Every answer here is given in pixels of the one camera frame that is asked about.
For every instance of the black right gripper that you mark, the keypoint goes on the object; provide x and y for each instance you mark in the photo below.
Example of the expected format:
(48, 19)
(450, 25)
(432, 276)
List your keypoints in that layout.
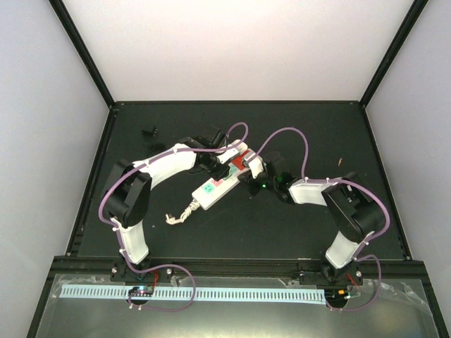
(253, 189)

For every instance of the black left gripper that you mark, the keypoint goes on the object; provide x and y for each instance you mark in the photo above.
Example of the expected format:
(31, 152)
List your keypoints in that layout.
(220, 174)

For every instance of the red cube socket adapter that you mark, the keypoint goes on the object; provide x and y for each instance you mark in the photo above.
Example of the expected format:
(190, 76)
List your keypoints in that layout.
(240, 162)

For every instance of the green plug adapter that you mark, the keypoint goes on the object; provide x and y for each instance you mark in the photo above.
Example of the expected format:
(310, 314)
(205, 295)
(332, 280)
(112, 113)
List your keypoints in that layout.
(231, 172)

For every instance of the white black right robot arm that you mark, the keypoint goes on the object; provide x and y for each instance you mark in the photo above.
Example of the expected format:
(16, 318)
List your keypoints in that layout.
(358, 214)

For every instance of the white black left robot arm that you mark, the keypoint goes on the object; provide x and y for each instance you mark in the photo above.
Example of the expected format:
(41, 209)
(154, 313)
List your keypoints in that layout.
(125, 198)

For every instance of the white power strip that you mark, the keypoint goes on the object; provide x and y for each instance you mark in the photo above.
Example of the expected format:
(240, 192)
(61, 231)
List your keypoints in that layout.
(212, 191)

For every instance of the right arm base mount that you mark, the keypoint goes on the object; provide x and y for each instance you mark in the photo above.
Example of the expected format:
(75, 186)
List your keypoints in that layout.
(322, 273)

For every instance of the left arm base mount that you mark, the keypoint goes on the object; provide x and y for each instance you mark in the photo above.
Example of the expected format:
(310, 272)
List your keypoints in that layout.
(121, 272)

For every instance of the black front frame rail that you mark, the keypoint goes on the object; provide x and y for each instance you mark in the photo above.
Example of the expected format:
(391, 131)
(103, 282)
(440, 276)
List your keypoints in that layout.
(72, 265)

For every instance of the white slotted cable duct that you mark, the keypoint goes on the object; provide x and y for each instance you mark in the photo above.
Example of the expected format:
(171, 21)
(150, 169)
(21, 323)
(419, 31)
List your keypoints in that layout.
(217, 294)

